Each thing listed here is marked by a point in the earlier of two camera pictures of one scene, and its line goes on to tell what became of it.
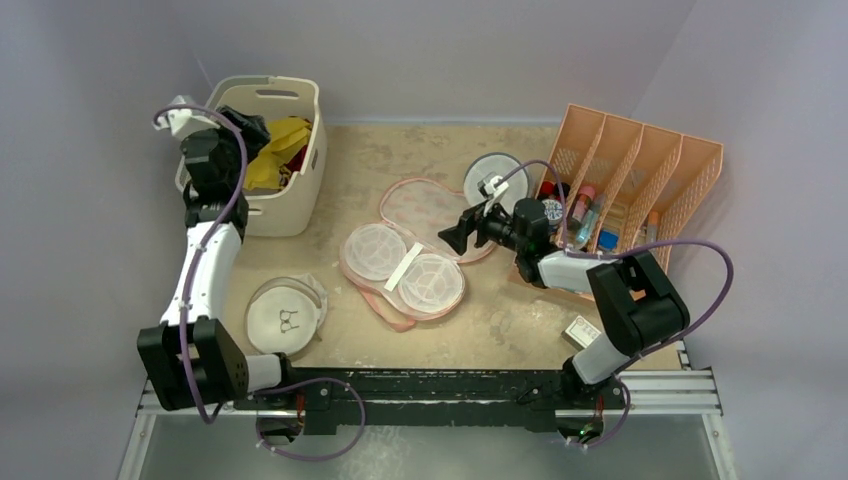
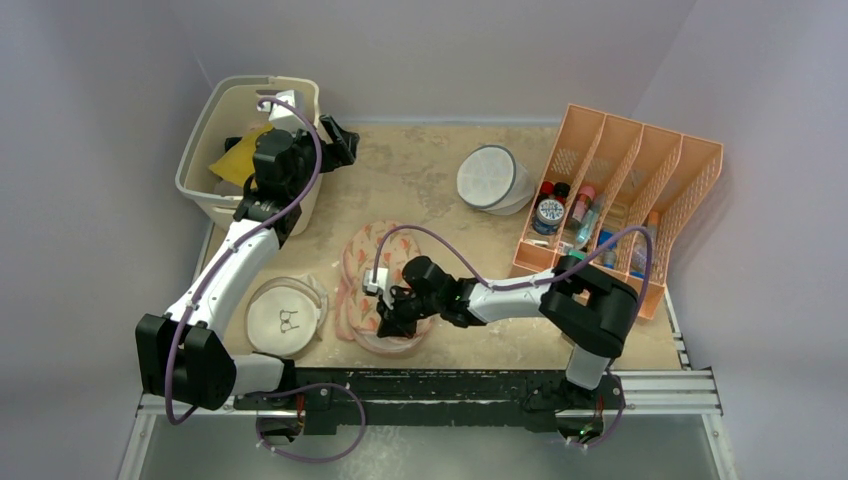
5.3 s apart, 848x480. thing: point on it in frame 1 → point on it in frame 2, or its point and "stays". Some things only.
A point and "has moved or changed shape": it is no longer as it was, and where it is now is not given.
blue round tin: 553,210 stays
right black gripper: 473,225 → 395,304
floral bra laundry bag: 402,263 has moved or changed shape
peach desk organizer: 620,187 stays
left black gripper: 254,129 → 341,150
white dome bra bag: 284,314 stays
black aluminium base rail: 328,400 stays
